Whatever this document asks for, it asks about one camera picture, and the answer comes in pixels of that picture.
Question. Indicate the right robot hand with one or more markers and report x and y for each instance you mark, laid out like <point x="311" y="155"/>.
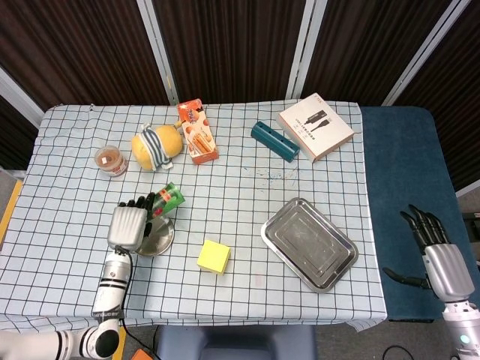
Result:
<point x="446" y="270"/>

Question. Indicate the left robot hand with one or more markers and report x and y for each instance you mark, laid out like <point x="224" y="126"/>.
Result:
<point x="125" y="227"/>

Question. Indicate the green chips can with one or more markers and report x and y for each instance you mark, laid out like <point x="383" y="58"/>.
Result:
<point x="170" y="197"/>

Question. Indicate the yellow cube block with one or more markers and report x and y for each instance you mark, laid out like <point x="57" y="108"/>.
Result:
<point x="213" y="257"/>

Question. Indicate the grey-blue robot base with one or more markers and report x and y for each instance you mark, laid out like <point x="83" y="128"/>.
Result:
<point x="236" y="343"/>

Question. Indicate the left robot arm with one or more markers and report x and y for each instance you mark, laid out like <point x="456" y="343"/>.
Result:
<point x="112" y="285"/>

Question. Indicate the round metal plate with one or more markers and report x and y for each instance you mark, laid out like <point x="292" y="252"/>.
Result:
<point x="161" y="240"/>

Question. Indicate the black box beside table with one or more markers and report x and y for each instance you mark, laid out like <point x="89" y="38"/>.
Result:
<point x="471" y="223"/>

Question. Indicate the clear plastic cup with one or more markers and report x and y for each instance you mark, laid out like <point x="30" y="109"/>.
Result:
<point x="110" y="161"/>

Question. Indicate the yellow plush toy striped cloth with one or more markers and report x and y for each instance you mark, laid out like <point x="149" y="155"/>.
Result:
<point x="168" y="142"/>

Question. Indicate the white checkered tablecloth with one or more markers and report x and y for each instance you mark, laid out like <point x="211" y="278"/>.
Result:
<point x="225" y="187"/>

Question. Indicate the orange biscuit box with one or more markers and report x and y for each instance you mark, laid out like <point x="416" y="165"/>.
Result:
<point x="198" y="135"/>

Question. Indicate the orange floor object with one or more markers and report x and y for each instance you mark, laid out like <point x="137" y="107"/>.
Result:
<point x="144" y="354"/>

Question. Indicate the rectangular metal tray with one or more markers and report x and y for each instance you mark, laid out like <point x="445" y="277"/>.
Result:
<point x="309" y="243"/>

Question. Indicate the teal rectangular case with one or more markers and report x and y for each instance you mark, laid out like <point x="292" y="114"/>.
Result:
<point x="273" y="140"/>

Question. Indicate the dark folding screen panel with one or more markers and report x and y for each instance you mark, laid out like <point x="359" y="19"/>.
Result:
<point x="457" y="93"/>
<point x="75" y="45"/>
<point x="232" y="45"/>
<point x="367" y="45"/>

